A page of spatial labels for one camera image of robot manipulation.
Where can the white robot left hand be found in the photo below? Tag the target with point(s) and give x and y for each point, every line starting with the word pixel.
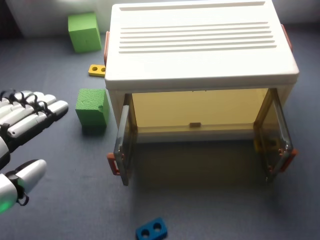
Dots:
pixel 30 112

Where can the grey table cloth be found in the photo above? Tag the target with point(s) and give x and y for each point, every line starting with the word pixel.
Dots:
pixel 62 155

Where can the large green cube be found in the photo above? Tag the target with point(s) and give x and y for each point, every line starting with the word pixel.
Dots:
pixel 85 35

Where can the yellow two-hole block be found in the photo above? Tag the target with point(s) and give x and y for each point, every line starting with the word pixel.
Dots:
pixel 97 70

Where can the large white plastic box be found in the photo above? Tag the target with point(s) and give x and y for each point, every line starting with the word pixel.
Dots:
pixel 200 50

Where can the blue two-hole block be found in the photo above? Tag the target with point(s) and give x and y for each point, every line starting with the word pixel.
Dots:
pixel 151 230

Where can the small green foam cube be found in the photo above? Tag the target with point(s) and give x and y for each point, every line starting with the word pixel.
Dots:
pixel 91 110

